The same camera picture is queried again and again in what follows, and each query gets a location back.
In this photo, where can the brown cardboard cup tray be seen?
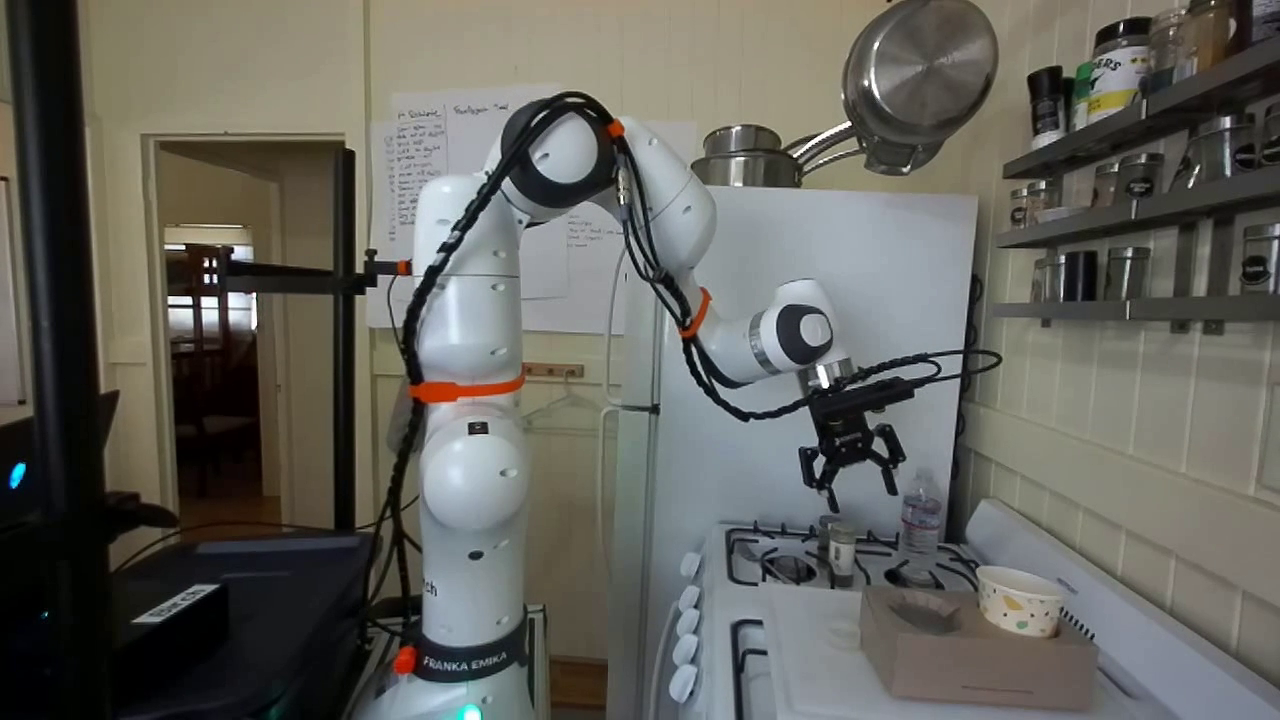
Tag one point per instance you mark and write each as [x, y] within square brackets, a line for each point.
[960, 660]

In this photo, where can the white tub with black lid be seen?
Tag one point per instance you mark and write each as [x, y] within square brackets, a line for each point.
[1118, 70]

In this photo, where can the dotted paper cup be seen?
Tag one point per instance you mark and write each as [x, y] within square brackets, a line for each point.
[1018, 603]

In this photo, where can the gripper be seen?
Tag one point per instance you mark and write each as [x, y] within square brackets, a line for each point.
[847, 435]

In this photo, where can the black stand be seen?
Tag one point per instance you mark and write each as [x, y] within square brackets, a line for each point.
[345, 350]

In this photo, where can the black capped spice bottle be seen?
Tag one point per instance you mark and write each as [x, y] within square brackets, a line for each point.
[1046, 105]

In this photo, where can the black pole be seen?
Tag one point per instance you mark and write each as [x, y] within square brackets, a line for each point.
[60, 350]

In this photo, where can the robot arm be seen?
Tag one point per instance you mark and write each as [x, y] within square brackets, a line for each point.
[470, 480]

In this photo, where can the row of glass jars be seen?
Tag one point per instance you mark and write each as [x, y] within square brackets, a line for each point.
[1205, 32]

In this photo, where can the black case with label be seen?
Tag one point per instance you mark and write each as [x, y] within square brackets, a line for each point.
[250, 630]

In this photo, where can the row of small spice tins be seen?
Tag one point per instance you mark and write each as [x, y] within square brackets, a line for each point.
[1140, 180]
[1090, 275]

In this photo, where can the black computer with blue light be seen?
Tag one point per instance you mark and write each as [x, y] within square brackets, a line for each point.
[15, 470]

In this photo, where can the paper sheets on wall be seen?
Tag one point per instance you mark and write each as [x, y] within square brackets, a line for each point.
[450, 150]

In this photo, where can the small dark spice jar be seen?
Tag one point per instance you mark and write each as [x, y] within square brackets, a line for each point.
[824, 535]

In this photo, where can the white refrigerator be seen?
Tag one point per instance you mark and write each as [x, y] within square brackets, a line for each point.
[730, 420]

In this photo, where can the steel frying pan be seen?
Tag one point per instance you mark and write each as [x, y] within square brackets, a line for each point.
[918, 75]

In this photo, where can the stove knob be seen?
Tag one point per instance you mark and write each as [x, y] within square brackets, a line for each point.
[685, 650]
[682, 684]
[690, 565]
[689, 598]
[687, 622]

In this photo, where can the clear plastic water bottle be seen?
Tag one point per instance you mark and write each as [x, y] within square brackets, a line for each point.
[921, 525]

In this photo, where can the wooden hook rail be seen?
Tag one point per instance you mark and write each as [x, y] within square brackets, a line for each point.
[553, 370]

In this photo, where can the grey wall spice rack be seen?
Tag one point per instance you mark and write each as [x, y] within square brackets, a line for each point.
[1150, 215]

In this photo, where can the white gas stove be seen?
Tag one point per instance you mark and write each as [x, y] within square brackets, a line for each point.
[1130, 650]

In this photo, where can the stove burner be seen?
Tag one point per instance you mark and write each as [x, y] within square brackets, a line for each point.
[785, 567]
[745, 660]
[925, 575]

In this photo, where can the steel pot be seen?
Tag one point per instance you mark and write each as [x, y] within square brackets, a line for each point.
[745, 158]

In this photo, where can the white chopping board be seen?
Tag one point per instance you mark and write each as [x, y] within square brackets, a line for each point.
[810, 650]

